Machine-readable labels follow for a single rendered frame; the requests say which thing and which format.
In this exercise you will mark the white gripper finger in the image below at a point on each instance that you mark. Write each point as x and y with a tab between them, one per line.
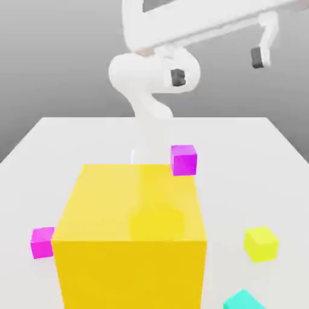
266	36
178	77

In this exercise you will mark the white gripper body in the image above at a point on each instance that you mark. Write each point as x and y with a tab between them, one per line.
205	21

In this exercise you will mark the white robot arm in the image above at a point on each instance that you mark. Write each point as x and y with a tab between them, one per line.
142	82

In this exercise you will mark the small magenta cube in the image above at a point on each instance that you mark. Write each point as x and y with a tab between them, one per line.
184	160
41	242

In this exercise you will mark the small lime yellow cube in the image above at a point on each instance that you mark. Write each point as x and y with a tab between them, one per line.
261	245

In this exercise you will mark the small turquoise cube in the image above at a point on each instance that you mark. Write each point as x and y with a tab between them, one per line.
242	301

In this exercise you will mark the large yellow box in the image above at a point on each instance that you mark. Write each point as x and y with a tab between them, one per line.
130	241

